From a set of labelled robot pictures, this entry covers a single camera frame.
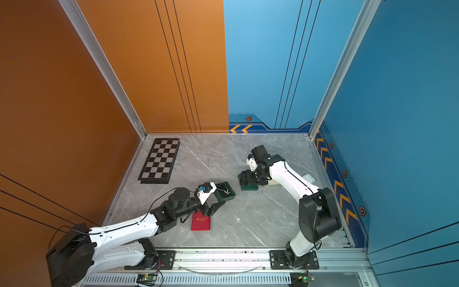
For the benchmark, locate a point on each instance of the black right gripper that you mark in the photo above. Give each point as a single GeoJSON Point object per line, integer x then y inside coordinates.
{"type": "Point", "coordinates": [247, 178]}

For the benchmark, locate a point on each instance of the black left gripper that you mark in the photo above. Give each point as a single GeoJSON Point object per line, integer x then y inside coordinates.
{"type": "Point", "coordinates": [212, 209]}

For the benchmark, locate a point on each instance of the green jewelry box base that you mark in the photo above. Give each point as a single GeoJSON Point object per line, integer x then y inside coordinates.
{"type": "Point", "coordinates": [224, 192]}

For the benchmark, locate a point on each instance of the green booklet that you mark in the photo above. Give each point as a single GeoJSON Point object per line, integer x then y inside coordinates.
{"type": "Point", "coordinates": [249, 187]}

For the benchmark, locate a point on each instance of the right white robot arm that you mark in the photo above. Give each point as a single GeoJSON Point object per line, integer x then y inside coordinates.
{"type": "Point", "coordinates": [318, 212]}

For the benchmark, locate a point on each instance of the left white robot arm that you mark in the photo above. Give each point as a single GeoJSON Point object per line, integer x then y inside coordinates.
{"type": "Point", "coordinates": [83, 251]}

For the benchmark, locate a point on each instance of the red booklet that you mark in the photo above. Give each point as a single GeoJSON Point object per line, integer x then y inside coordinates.
{"type": "Point", "coordinates": [200, 223]}

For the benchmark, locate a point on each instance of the black white chessboard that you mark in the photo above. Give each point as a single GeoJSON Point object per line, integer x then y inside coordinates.
{"type": "Point", "coordinates": [160, 161]}

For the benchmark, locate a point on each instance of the clear plastic earphone case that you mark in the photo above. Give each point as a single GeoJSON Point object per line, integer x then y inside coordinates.
{"type": "Point", "coordinates": [309, 178]}

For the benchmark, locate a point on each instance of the left circuit board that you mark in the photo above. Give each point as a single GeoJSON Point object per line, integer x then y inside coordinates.
{"type": "Point", "coordinates": [146, 280]}

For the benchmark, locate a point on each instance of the circuit board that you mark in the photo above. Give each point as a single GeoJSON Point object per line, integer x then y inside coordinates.
{"type": "Point", "coordinates": [146, 280]}
{"type": "Point", "coordinates": [301, 279]}

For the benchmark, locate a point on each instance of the right circuit board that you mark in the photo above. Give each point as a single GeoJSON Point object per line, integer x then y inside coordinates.
{"type": "Point", "coordinates": [301, 279]}

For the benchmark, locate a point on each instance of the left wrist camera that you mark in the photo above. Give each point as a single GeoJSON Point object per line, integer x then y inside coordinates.
{"type": "Point", "coordinates": [204, 191]}

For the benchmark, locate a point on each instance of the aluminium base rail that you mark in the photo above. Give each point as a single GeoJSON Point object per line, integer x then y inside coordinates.
{"type": "Point", "coordinates": [228, 261]}

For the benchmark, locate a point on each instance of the aluminium corner post right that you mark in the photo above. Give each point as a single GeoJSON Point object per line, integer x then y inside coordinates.
{"type": "Point", "coordinates": [358, 32]}

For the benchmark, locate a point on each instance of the aluminium corner post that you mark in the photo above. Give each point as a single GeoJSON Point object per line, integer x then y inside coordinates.
{"type": "Point", "coordinates": [84, 31]}
{"type": "Point", "coordinates": [358, 32]}

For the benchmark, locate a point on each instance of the aluminium corner post left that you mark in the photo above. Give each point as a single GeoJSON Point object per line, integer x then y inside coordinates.
{"type": "Point", "coordinates": [84, 31]}

